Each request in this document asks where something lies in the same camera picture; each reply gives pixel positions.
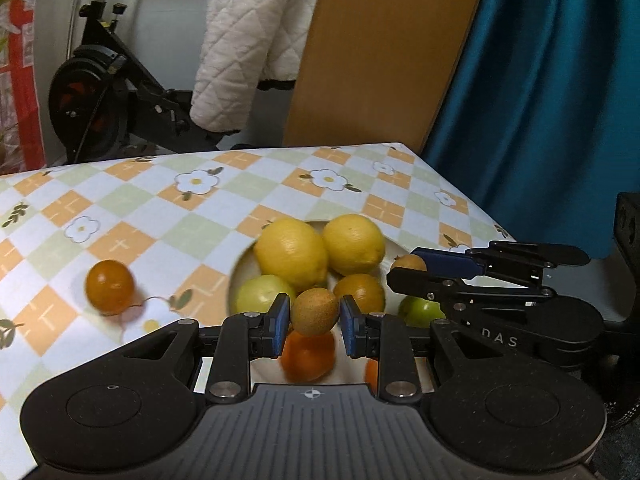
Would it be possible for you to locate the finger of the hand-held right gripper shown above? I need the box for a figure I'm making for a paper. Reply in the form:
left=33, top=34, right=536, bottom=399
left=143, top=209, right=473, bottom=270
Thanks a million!
left=411, top=241, right=592, bottom=288
left=387, top=267, right=558, bottom=307

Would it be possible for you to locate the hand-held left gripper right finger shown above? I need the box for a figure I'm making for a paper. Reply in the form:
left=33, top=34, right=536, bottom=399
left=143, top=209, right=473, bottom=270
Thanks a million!
left=340, top=294, right=501, bottom=405

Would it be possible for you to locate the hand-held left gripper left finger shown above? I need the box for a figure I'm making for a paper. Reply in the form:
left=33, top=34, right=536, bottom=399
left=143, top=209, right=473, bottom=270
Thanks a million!
left=120, top=292, right=292, bottom=405

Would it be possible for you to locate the small tan longan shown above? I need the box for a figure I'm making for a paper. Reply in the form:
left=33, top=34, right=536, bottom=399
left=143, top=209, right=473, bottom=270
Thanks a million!
left=391, top=254, right=427, bottom=273

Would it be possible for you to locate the green round fruit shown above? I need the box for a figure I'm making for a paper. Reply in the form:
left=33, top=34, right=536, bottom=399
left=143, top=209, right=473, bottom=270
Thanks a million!
left=397, top=296, right=447, bottom=331

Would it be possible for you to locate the dull brownish orange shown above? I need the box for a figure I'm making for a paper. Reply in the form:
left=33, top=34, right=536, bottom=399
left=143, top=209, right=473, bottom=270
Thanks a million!
left=332, top=273, right=386, bottom=313

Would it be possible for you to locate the yellow-green round fruit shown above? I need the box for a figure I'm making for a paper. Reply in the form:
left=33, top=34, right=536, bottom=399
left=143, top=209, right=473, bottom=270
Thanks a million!
left=235, top=274, right=297, bottom=313

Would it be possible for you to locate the tan fuzzy kiwi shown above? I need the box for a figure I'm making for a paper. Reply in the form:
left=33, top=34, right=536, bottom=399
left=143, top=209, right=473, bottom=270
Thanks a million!
left=290, top=287, right=341, bottom=337

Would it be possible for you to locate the oval bright orange kumquat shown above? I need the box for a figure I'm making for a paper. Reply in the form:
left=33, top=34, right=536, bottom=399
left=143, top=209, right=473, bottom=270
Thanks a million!
left=281, top=330, right=337, bottom=382

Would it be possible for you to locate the beige round plate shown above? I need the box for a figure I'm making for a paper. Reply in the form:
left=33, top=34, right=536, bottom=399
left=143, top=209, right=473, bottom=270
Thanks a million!
left=227, top=219, right=451, bottom=395

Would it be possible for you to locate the large yellow lemon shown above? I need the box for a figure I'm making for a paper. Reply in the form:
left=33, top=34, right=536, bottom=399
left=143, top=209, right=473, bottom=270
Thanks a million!
left=253, top=218, right=329, bottom=292

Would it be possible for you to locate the small yellow lemon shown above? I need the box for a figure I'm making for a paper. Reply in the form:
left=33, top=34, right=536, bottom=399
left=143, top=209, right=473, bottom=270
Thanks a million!
left=321, top=214, right=386, bottom=277

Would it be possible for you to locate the glossy orange-brown fruit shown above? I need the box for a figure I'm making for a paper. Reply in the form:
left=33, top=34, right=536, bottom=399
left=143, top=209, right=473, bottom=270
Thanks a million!
left=85, top=259, right=136, bottom=311

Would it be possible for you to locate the teal curtain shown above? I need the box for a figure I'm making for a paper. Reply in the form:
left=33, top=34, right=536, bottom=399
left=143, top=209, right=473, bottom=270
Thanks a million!
left=420, top=0, right=640, bottom=261

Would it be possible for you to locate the wooden board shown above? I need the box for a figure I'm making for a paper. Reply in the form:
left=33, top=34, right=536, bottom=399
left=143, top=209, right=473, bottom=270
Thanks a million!
left=282, top=0, right=493, bottom=153

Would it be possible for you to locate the white quilted jacket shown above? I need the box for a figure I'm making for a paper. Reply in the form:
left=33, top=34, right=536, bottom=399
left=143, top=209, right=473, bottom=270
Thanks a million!
left=189, top=0, right=328, bottom=133

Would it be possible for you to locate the black exercise bike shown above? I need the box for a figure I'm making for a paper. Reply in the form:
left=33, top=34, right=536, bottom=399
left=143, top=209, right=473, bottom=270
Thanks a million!
left=37, top=0, right=296, bottom=163

